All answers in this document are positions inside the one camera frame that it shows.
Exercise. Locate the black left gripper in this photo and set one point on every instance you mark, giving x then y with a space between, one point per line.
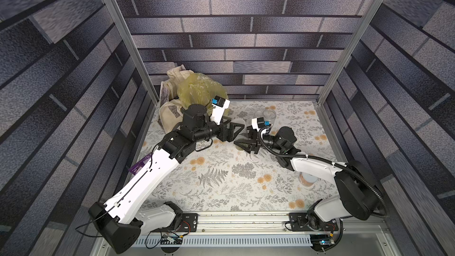
230 136

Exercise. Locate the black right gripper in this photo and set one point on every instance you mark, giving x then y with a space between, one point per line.
254 141

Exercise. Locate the clear ribbed glass jar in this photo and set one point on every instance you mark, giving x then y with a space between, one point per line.
269 117

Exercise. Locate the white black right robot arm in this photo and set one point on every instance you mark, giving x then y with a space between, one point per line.
358 195

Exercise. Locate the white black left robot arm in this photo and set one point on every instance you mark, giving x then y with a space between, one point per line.
120 220

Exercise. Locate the purple plastic package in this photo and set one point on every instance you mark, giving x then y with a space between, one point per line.
140 164

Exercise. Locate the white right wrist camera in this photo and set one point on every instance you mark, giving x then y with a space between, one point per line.
261 122

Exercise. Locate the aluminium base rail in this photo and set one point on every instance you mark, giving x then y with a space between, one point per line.
231 230

